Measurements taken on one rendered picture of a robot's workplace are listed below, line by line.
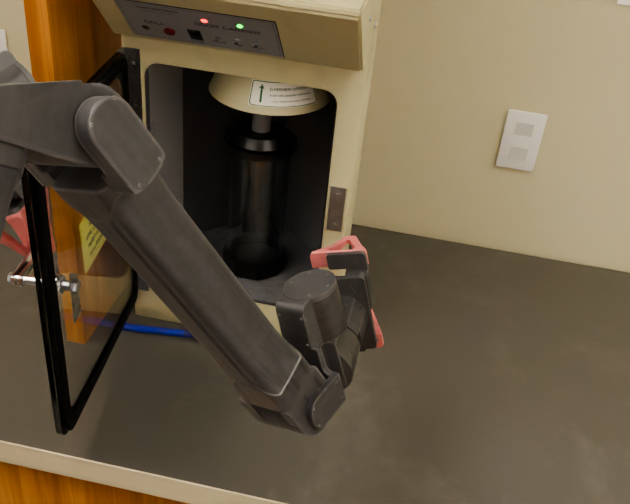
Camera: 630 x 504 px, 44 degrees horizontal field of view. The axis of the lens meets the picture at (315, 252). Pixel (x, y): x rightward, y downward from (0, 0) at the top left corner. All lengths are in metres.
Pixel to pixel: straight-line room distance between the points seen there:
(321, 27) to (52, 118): 0.43
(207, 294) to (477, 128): 0.92
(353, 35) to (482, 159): 0.67
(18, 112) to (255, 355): 0.32
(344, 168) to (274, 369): 0.40
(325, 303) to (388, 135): 0.75
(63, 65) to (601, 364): 0.93
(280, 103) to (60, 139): 0.56
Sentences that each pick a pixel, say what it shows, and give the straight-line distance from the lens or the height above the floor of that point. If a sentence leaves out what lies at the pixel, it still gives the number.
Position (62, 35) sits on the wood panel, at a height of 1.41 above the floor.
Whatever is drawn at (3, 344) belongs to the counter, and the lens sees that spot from 1.28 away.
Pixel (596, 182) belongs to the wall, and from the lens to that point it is 1.54.
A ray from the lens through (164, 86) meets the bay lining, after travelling 1.14.
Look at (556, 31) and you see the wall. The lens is 1.43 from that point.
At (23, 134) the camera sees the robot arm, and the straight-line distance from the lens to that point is 0.52.
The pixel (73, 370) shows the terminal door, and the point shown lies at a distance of 1.03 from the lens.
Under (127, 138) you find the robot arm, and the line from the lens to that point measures 0.55.
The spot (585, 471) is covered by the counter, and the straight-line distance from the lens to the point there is 1.17.
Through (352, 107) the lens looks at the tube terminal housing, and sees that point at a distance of 1.02.
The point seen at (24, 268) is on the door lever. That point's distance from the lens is 0.96.
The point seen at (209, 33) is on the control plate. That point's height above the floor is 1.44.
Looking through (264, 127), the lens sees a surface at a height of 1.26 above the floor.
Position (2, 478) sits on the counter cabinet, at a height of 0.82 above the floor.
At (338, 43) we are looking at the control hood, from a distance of 0.92.
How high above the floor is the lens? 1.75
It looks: 33 degrees down
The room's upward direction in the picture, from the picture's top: 6 degrees clockwise
